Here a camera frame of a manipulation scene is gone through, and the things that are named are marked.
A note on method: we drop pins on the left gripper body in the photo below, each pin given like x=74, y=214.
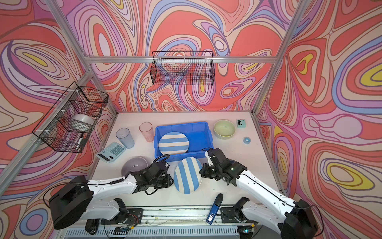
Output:
x=162, y=182

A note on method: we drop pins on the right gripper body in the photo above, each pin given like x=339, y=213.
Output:
x=211, y=172

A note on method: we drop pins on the lilac bowl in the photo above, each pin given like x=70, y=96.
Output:
x=134, y=165

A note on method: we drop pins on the blue striped plate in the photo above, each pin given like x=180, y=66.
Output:
x=187, y=176
x=173, y=143

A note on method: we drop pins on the light green bowl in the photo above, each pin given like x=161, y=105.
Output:
x=224, y=129

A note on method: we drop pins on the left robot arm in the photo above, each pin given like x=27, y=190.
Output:
x=82, y=199

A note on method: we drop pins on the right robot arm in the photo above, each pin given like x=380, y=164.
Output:
x=289, y=218

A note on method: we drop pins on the blue plastic bin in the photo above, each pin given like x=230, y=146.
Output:
x=198, y=134

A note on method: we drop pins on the blue black handheld tool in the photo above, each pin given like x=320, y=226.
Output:
x=214, y=209

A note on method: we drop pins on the blue tape roll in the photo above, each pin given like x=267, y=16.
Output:
x=246, y=140

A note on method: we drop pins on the small mint timer box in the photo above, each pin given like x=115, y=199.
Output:
x=241, y=123

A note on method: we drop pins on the pink plastic cup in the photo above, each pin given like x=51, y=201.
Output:
x=146, y=128

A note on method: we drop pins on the mint calculator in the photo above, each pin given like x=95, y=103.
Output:
x=111, y=153

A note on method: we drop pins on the grey plastic cup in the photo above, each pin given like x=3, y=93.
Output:
x=125, y=137

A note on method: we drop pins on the black device at base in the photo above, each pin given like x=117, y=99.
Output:
x=91, y=226

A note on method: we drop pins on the white tape roll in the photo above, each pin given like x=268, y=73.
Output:
x=81, y=123

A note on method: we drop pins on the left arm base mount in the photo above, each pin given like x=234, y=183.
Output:
x=129, y=217

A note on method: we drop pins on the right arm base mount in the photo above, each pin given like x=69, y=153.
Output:
x=234, y=214

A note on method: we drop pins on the left wire basket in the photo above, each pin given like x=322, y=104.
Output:
x=55, y=130

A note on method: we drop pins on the wire basket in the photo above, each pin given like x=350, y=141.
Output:
x=55, y=130
x=183, y=68

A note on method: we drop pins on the back wire basket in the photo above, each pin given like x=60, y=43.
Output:
x=183, y=68

